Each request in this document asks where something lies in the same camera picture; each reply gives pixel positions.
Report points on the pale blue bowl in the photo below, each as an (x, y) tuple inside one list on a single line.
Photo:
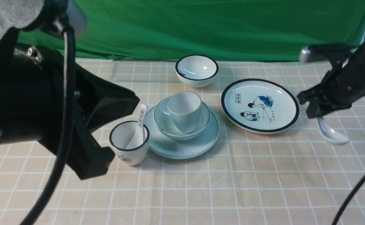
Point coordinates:
[(163, 122)]

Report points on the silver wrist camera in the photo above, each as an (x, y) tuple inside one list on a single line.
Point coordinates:
[(323, 52), (28, 15)]

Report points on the pale blue plate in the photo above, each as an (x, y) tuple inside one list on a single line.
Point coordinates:
[(182, 149)]

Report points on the white spoon with characters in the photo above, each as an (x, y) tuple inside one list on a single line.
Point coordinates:
[(138, 137)]

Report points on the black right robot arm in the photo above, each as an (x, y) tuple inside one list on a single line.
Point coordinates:
[(341, 86)]

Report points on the beige checkered tablecloth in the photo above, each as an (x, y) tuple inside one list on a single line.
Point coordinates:
[(289, 178)]

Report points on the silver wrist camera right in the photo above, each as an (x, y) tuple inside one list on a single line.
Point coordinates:
[(323, 52)]

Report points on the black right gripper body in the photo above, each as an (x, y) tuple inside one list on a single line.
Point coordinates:
[(345, 82)]

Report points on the small black-rimmed white bowl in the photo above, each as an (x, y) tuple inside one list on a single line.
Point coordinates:
[(196, 71)]

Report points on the illustrated black-rimmed plate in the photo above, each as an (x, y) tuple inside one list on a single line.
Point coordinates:
[(259, 106)]

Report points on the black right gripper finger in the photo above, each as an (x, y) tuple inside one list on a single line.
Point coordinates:
[(310, 95), (317, 109)]

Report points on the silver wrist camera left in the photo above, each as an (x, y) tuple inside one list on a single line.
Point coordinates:
[(28, 15)]

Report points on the black-rimmed white cup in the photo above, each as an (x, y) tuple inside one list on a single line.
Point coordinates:
[(131, 152)]

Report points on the green backdrop cloth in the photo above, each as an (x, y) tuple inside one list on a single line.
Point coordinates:
[(236, 30)]

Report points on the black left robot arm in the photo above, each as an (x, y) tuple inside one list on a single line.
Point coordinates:
[(31, 105)]

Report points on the pale blue cup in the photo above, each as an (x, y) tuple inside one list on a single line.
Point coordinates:
[(184, 109)]

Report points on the pale blue ceramic spoon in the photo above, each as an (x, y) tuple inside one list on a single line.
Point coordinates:
[(330, 135)]

